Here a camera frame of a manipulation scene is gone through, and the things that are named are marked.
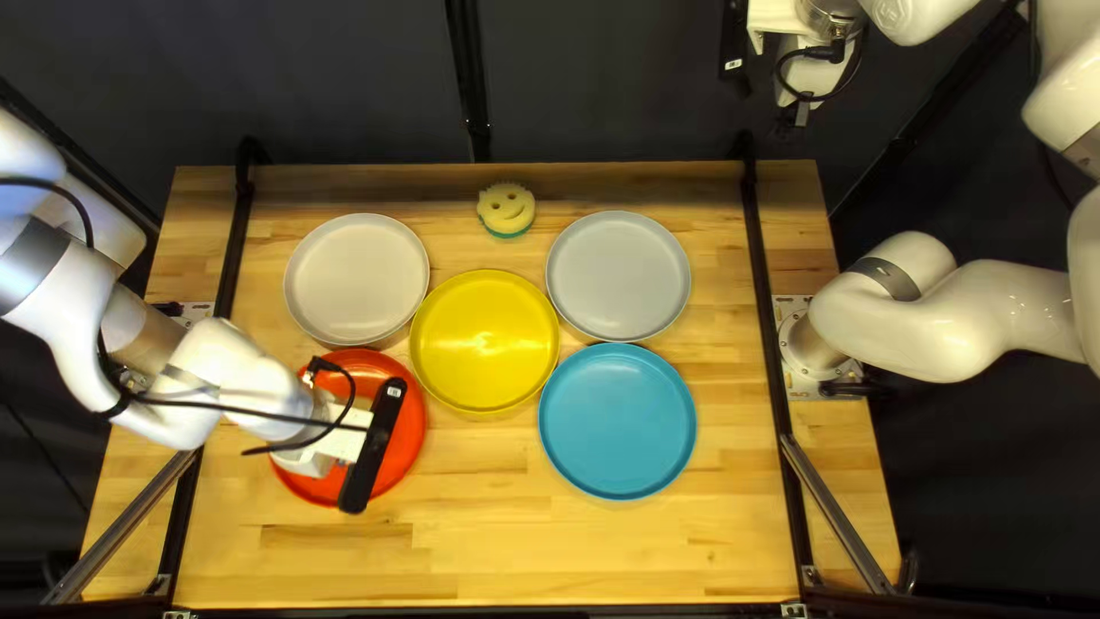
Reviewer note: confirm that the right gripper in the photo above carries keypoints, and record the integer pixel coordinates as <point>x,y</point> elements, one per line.
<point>773,13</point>

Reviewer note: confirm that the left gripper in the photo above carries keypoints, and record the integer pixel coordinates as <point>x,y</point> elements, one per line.
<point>344,440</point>

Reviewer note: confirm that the yellow smiling sponge green backing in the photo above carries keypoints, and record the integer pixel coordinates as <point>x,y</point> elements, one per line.
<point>506,206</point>

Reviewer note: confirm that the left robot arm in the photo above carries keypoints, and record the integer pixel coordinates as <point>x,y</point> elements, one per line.
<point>215,370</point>

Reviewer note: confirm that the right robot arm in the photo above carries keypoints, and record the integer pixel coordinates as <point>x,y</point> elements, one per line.
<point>945,318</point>

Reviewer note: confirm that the orange round plate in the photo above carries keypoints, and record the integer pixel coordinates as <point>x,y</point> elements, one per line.
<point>414,421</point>

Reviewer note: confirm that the pale grey round plate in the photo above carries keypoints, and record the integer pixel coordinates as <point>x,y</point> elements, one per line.
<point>357,279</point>

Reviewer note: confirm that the yellow round plate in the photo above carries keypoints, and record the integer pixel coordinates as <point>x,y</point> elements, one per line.
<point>486,344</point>

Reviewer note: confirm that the teal round plate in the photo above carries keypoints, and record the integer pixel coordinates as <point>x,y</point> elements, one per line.
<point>619,421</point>

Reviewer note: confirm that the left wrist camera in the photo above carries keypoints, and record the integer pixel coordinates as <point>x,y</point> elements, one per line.
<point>378,438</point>

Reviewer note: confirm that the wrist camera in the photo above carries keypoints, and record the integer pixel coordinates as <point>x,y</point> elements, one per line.
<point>733,43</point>
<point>378,438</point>

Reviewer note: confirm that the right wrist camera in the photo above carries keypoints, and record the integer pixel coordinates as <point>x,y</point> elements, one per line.
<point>733,43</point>

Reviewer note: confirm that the black frame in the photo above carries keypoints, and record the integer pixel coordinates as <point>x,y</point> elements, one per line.
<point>467,69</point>

